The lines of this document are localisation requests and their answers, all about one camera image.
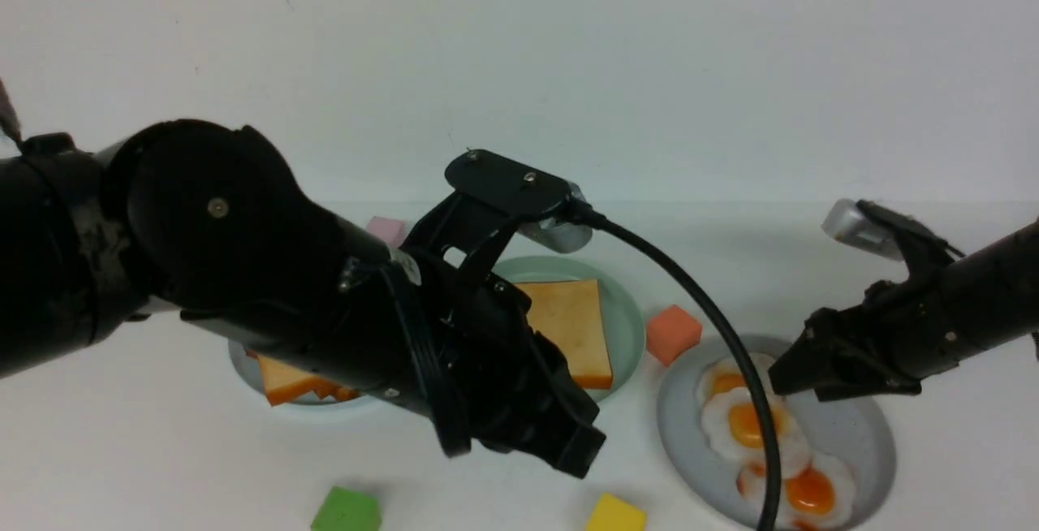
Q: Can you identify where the fried egg bottom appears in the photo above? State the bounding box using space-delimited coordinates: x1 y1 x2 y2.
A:
775 452 857 530

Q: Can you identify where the fried egg middle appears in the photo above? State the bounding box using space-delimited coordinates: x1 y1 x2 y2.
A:
701 387 812 478

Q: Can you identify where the green plate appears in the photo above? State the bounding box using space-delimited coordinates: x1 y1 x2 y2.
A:
494 256 646 403

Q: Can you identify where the light blue plate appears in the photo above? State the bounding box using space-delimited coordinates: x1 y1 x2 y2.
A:
229 342 373 413

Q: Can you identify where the fried egg top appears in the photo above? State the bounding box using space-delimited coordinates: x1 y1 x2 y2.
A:
696 352 775 406

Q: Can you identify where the pink cube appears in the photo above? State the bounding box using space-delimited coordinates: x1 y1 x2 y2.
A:
364 216 407 248

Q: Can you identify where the green cube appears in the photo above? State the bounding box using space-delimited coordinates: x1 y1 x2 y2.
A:
309 486 382 531

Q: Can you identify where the fried egg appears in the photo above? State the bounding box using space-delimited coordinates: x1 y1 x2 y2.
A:
696 352 775 406
775 452 857 530
701 387 812 478

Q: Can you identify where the orange cube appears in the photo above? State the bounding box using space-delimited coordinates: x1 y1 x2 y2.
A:
645 306 704 367

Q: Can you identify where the yellow cube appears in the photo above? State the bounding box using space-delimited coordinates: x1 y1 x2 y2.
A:
584 493 647 531

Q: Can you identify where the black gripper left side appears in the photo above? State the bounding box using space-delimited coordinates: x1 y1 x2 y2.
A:
390 191 607 479

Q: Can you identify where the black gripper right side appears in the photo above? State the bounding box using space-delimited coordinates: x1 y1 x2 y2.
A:
768 282 951 402

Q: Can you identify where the toast slice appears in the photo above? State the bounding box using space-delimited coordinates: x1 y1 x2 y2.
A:
515 278 614 391
245 350 361 408

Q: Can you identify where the wrist camera left side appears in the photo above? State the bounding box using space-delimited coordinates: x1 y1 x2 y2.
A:
445 149 593 254

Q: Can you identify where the silver wrist camera right side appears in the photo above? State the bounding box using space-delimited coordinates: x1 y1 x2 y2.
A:
820 198 963 272

